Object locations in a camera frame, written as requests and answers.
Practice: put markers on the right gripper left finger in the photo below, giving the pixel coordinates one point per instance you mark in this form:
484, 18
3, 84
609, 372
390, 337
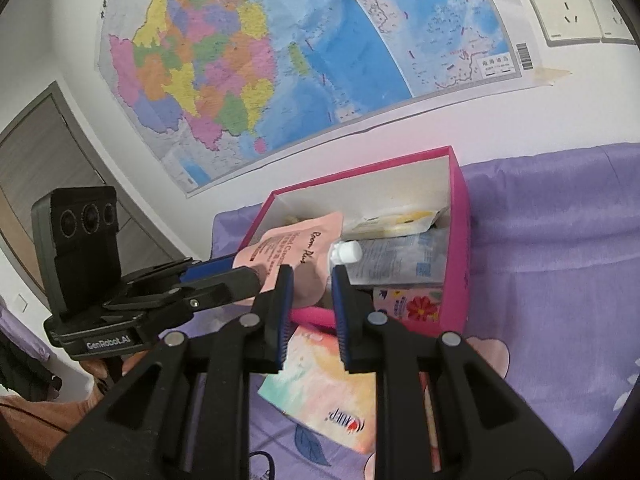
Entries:
204, 434

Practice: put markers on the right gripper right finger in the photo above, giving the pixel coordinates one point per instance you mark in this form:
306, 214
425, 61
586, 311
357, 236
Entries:
418, 419

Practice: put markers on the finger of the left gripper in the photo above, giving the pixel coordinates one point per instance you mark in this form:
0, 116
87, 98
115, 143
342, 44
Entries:
198, 270

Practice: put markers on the colourful tissue pack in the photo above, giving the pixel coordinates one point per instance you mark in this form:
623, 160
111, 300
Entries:
323, 399

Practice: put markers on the white blue printed plastic pouch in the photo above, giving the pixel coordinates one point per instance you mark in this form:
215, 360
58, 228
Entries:
407, 260

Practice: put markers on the pink spout pouch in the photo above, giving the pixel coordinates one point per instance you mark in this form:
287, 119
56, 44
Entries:
311, 248

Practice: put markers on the yellow white wipes pack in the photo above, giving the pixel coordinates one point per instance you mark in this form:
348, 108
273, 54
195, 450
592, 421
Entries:
394, 225

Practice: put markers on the pink sleeve forearm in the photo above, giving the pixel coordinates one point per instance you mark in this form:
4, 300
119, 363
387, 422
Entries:
41, 426

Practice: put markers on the left hand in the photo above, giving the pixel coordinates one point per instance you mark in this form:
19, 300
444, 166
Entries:
106, 372

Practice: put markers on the pink cardboard box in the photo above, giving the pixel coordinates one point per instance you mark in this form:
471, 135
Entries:
424, 180

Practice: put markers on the grey door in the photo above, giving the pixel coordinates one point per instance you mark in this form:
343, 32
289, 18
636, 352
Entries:
44, 148

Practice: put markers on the purple floral bed sheet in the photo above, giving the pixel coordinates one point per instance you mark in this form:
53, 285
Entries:
554, 293

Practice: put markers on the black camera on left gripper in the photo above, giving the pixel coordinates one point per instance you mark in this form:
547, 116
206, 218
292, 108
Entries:
75, 239

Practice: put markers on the colourful wall map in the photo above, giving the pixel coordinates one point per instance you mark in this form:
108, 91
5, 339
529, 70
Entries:
213, 87

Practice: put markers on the white wall socket panel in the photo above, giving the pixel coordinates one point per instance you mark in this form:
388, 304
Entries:
567, 22

